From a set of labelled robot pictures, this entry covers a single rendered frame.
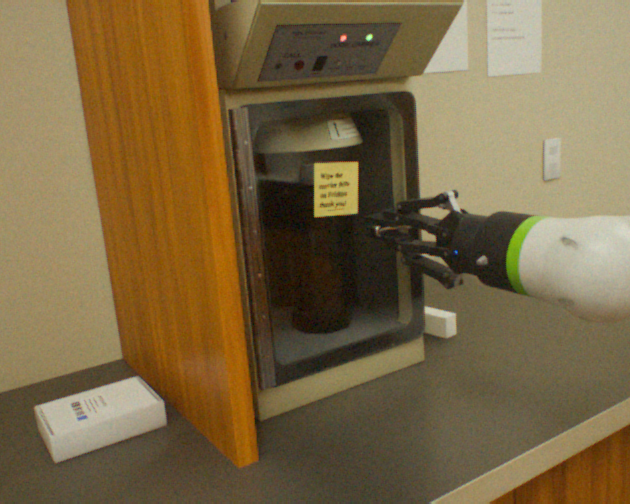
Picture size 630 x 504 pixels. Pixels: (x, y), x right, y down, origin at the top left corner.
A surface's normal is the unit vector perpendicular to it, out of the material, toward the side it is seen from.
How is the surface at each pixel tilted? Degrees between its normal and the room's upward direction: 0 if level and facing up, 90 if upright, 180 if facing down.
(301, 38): 135
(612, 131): 90
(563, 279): 88
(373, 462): 0
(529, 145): 90
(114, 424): 90
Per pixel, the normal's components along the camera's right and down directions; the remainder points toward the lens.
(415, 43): 0.44, 0.79
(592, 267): -0.51, -0.01
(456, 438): -0.08, -0.97
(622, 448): 0.54, 0.15
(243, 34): -0.84, 0.19
